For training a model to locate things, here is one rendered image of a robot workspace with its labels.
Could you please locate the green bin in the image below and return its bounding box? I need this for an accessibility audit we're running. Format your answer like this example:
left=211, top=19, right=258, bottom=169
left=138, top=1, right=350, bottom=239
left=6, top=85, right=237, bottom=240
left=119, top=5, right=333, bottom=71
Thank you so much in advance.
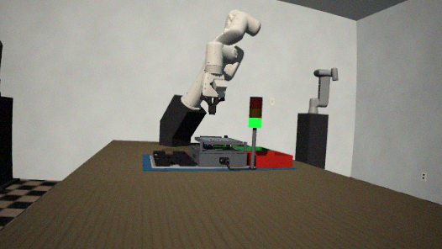
left=233, top=146, right=273, bottom=151

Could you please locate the red bin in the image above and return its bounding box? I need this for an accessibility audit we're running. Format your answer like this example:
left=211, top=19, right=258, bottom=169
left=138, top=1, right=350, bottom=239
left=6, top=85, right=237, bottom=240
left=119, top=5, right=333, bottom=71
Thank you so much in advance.
left=247, top=151, right=293, bottom=168

